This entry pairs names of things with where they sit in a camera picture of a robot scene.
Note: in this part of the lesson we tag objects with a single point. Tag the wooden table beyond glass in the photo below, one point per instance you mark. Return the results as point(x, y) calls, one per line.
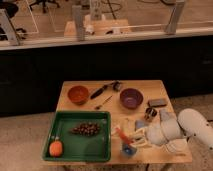
point(99, 27)

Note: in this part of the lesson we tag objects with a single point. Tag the grey rectangular block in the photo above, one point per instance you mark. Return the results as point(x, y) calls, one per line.
point(157, 102)

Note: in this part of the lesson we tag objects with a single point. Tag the orange bowl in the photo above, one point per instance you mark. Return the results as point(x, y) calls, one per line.
point(78, 94)

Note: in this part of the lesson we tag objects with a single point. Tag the black handled brush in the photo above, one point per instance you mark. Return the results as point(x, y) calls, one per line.
point(116, 86)

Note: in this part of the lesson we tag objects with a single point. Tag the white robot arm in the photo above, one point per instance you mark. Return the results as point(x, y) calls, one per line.
point(192, 124)

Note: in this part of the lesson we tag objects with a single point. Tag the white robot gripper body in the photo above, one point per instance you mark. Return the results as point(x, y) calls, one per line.
point(163, 132)

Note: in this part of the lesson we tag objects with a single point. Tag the black office chair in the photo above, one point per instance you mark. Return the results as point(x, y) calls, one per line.
point(43, 3)

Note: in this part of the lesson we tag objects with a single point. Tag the green plastic tray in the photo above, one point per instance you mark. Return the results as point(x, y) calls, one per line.
point(76, 147)

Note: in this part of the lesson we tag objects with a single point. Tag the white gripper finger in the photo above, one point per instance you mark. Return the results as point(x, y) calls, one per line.
point(139, 133)
point(141, 143)

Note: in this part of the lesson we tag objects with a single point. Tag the bunch of dark grapes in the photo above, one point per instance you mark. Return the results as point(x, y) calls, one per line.
point(86, 129)

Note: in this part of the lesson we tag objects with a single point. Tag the small dark spoon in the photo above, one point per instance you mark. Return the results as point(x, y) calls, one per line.
point(100, 106)

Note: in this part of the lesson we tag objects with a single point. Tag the red carrot toy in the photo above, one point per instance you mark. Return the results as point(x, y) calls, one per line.
point(123, 137)

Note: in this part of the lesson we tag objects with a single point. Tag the purple bowl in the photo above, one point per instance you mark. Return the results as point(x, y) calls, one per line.
point(131, 98)

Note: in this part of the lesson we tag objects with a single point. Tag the blue item under cup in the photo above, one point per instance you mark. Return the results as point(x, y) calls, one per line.
point(128, 151)

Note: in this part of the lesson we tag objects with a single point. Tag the orange bell pepper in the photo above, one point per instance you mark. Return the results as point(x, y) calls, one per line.
point(56, 148)

